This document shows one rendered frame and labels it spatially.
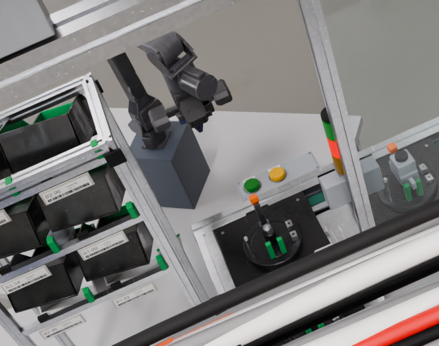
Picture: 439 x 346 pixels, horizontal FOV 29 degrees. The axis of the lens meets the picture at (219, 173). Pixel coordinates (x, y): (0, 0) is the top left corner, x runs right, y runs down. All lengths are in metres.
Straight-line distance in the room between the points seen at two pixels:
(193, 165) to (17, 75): 1.46
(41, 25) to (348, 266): 0.49
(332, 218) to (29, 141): 0.91
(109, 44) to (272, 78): 3.08
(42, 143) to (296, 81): 2.52
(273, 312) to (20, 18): 0.49
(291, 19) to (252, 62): 0.32
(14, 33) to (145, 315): 1.41
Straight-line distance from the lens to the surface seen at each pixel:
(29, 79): 0.87
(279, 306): 0.42
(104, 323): 2.21
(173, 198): 2.31
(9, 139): 1.46
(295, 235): 2.00
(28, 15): 0.83
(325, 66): 1.50
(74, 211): 1.56
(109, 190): 1.54
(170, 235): 1.83
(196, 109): 1.86
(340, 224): 2.10
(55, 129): 1.44
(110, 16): 0.85
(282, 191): 2.15
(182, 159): 2.24
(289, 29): 4.15
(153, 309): 2.17
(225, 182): 2.36
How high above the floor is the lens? 2.56
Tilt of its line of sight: 45 degrees down
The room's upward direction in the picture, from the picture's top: 23 degrees counter-clockwise
